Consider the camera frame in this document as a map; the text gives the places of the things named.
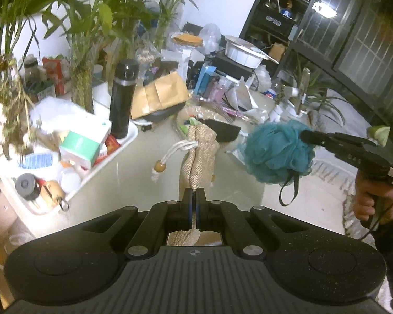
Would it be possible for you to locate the black flat pouch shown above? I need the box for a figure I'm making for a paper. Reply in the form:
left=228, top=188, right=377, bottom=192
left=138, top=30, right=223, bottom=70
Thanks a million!
left=205, top=119, right=242, bottom=144

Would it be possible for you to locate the clear plastic bag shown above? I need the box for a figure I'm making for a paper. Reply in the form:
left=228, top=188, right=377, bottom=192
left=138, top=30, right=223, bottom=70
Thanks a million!
left=199, top=23, right=221, bottom=54

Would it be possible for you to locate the green packet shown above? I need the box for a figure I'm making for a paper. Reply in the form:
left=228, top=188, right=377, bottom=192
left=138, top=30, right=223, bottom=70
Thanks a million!
left=180, top=116, right=207, bottom=134

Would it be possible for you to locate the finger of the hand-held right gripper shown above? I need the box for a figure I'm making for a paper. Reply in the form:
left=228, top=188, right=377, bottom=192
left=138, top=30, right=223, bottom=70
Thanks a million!
left=300, top=130, right=368, bottom=152

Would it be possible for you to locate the white crumpled paper bag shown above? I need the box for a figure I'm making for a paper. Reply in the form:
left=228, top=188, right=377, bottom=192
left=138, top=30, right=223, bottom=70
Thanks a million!
left=224, top=77, right=259, bottom=110

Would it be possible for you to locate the blue carton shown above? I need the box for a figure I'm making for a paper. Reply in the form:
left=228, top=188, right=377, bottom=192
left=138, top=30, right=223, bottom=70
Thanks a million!
left=195, top=65, right=217, bottom=95

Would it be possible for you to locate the glass vase with dried daisies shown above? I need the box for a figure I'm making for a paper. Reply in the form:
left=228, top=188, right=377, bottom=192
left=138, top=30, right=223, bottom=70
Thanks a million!
left=0, top=0, right=53, bottom=164

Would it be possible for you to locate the brown paper envelope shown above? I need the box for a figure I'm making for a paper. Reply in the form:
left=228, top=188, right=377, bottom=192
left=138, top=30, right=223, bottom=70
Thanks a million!
left=130, top=72, right=192, bottom=120

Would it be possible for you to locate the white round jar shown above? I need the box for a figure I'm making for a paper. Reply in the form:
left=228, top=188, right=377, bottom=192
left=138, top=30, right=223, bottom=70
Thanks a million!
left=59, top=170, right=83, bottom=193

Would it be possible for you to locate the black pan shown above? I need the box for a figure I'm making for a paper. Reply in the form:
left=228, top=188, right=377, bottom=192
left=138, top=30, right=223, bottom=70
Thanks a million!
left=136, top=100, right=187, bottom=125

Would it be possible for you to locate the small pink bottle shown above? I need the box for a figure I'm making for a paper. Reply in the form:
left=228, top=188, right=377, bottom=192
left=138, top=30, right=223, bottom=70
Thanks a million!
left=211, top=80, right=225, bottom=102

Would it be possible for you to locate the tan figure keychain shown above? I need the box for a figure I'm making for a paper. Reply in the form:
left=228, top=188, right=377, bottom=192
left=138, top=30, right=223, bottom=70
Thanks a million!
left=39, top=180, right=69, bottom=211

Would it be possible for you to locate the black shelf cabinet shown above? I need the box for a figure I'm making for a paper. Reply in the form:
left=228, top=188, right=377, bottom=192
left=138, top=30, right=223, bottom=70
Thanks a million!
left=241, top=0, right=318, bottom=49

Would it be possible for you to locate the black box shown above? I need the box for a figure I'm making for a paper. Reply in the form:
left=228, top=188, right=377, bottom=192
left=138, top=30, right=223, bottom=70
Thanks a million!
left=213, top=54, right=259, bottom=79

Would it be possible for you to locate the potted plant in white pot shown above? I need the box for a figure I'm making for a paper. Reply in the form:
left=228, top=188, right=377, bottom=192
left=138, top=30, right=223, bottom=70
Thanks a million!
left=282, top=55, right=348, bottom=125

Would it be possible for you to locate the white blue lotion bottle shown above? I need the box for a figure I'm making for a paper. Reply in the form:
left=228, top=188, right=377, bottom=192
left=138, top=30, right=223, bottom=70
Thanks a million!
left=16, top=152, right=61, bottom=171

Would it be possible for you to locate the glass vase with bamboo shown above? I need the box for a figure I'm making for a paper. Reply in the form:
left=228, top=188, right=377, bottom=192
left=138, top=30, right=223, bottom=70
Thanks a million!
left=103, top=23, right=138, bottom=76
left=144, top=0, right=217, bottom=53
left=42, top=0, right=145, bottom=113

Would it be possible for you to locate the white takeaway container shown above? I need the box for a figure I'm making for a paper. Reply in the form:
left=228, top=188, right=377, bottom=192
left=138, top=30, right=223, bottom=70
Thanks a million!
left=224, top=35, right=280, bottom=69

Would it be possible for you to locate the teal bath loofah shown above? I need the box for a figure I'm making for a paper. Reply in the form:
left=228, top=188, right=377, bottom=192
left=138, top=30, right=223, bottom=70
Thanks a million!
left=244, top=120, right=316, bottom=206

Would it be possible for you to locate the white plastic tray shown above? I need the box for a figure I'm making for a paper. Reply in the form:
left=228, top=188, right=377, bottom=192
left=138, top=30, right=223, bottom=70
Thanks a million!
left=0, top=119, right=140, bottom=216

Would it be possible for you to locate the black thermos bottle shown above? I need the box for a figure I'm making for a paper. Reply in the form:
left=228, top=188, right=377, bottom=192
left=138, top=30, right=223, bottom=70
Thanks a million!
left=109, top=59, right=140, bottom=139

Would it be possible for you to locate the green white tissue pack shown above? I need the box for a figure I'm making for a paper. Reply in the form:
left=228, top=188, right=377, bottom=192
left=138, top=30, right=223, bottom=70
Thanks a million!
left=59, top=121, right=112, bottom=171

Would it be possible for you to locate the white plastic bag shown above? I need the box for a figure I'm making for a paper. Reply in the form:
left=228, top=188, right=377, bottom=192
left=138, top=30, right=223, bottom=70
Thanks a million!
left=29, top=96, right=95, bottom=131

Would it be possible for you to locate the black grey cylinder gadget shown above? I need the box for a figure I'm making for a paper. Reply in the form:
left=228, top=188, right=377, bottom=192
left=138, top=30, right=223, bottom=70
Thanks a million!
left=15, top=173, right=41, bottom=201

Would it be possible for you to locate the person's right hand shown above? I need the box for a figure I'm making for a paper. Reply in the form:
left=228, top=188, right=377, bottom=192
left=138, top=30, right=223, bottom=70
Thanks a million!
left=352, top=172, right=393, bottom=226

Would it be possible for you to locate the red white carton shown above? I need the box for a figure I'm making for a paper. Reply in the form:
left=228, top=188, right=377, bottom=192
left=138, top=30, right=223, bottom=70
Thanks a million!
left=42, top=57, right=71, bottom=95

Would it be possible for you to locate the white handheld gimbal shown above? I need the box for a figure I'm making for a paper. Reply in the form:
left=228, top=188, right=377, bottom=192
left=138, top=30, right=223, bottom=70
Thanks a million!
left=269, top=85, right=307, bottom=121

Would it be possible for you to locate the red snack packet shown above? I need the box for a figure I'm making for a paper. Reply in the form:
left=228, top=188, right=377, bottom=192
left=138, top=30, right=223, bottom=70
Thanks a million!
left=93, top=134, right=120, bottom=166

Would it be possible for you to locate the burlap drawstring bag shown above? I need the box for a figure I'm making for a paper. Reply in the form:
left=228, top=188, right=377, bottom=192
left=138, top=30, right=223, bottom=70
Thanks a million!
left=150, top=124, right=223, bottom=246

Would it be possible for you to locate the yellow brown pouch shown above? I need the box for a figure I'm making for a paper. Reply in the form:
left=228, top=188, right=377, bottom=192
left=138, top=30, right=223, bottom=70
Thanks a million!
left=172, top=33, right=204, bottom=46

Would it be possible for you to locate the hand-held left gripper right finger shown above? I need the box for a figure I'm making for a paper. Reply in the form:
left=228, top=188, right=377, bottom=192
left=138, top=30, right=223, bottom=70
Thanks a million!
left=196, top=188, right=312, bottom=258

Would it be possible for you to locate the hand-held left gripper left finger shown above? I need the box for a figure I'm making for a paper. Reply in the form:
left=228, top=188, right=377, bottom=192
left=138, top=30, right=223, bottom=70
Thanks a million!
left=75, top=188, right=194, bottom=258

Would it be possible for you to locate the black framed window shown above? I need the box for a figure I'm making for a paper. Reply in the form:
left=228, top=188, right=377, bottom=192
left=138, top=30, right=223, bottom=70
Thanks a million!
left=291, top=0, right=393, bottom=121

